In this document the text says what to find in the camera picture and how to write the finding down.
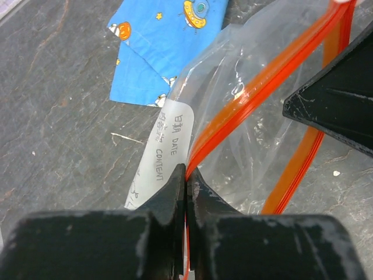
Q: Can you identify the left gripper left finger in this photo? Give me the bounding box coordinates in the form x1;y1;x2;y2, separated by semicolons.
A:
1;164;185;279

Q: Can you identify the clear zip bag orange zipper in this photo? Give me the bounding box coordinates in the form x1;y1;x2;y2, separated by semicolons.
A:
124;1;372;214

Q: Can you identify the blue cartoon print cloth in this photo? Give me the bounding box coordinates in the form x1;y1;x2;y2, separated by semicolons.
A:
107;0;228;107

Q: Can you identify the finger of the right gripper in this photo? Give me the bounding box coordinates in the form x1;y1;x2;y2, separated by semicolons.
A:
283;24;372;156

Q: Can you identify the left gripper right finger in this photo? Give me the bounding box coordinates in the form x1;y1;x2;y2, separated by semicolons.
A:
186;170;366;279

